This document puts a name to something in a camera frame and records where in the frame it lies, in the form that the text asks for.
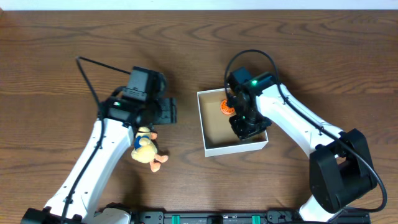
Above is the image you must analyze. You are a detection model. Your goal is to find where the yellow plush duck toy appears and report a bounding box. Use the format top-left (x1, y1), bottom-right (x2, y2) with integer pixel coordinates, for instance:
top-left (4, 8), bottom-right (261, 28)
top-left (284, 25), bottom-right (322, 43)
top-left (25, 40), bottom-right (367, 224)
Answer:
top-left (131, 126), bottom-right (169, 173)

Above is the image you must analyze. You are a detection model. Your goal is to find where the orange round container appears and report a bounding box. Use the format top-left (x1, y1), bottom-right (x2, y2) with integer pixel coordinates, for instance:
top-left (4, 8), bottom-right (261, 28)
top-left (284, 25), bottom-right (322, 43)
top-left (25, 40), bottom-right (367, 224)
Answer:
top-left (220, 99), bottom-right (235, 115)

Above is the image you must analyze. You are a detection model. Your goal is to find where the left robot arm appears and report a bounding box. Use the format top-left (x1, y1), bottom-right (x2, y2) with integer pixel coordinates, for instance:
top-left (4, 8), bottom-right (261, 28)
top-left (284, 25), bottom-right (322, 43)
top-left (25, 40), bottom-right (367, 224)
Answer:
top-left (21, 67), bottom-right (177, 223)

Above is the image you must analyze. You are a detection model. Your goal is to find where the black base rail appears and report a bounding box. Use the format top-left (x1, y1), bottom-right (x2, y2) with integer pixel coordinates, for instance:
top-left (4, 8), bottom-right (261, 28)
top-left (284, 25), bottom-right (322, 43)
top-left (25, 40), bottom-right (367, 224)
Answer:
top-left (130, 209), bottom-right (371, 224)

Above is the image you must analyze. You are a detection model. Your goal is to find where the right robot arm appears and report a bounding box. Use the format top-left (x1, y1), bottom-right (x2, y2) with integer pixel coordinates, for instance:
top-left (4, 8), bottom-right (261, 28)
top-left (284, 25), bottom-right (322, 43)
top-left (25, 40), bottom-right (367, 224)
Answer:
top-left (226, 67), bottom-right (377, 222)

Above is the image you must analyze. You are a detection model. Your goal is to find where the white cardboard box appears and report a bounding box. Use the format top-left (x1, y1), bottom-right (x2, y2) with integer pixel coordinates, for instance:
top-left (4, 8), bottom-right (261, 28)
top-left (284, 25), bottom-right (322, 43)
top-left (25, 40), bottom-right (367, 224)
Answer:
top-left (197, 88), bottom-right (269, 157)

